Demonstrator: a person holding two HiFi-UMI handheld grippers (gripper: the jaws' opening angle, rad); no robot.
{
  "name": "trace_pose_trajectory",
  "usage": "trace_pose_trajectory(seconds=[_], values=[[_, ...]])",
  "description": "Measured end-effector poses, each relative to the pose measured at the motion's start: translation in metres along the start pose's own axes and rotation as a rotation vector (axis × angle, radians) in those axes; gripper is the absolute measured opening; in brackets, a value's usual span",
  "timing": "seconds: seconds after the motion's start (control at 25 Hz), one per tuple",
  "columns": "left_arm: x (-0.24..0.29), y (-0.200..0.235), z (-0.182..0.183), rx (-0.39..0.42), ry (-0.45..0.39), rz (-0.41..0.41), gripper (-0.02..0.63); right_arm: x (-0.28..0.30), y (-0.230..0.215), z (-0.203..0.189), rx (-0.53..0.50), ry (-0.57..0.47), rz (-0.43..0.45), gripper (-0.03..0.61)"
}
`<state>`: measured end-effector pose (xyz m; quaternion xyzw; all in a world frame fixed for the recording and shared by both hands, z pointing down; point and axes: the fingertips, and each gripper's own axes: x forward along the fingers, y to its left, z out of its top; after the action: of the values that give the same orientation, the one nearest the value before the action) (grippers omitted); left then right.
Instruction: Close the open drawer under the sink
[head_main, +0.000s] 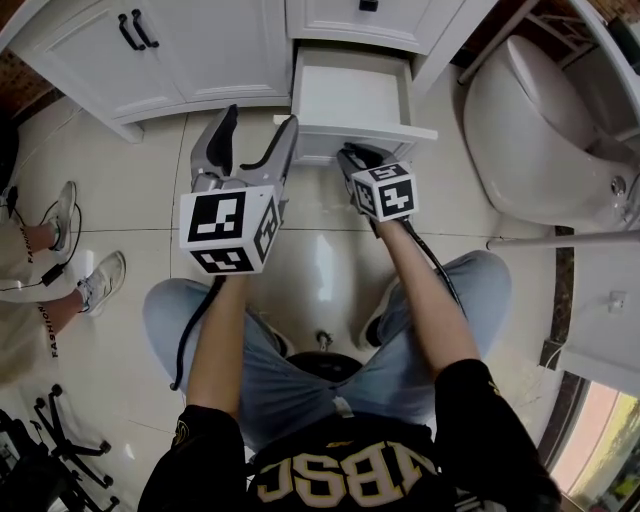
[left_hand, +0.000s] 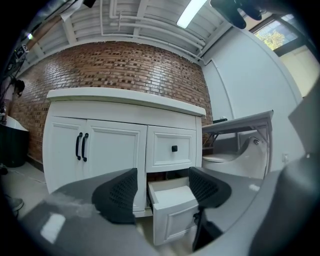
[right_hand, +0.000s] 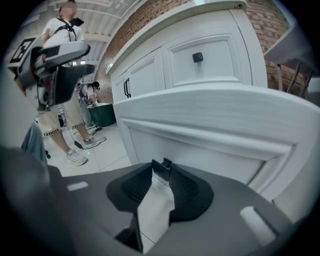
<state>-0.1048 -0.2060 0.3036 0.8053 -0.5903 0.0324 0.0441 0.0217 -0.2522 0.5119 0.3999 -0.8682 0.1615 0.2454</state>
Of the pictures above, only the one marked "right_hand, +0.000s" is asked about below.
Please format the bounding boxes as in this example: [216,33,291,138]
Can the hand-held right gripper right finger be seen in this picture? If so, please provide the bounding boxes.
[152,157,215,224]

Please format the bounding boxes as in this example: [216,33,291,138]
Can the person's leg in blue jeans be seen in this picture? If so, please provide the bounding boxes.
[21,121,49,166]

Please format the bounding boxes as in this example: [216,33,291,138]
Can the white sink cabinet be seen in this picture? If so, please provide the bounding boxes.
[106,0,270,106]

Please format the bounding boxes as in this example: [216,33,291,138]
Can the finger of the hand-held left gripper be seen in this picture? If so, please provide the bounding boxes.
[51,64,96,106]

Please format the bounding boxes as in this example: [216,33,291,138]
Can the white closed drawer front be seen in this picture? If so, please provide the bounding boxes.
[162,33,253,90]

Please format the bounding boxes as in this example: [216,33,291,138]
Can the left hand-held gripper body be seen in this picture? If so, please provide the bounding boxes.
[7,37,91,111]

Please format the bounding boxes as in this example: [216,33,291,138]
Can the dark green tub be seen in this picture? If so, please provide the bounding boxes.
[88,103,117,129]

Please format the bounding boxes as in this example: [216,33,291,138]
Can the grey table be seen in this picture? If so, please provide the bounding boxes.
[263,21,320,100]

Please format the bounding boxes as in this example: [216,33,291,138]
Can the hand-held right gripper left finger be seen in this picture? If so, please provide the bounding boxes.
[106,161,154,253]

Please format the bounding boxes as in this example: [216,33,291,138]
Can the black cabinet door handle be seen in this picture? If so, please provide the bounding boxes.
[123,77,132,99]

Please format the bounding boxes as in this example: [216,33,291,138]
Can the white cabinet door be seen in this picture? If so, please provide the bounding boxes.
[128,53,167,98]

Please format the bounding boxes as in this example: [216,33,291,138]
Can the white drawer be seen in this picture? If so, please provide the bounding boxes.
[162,33,253,90]
[112,84,320,210]

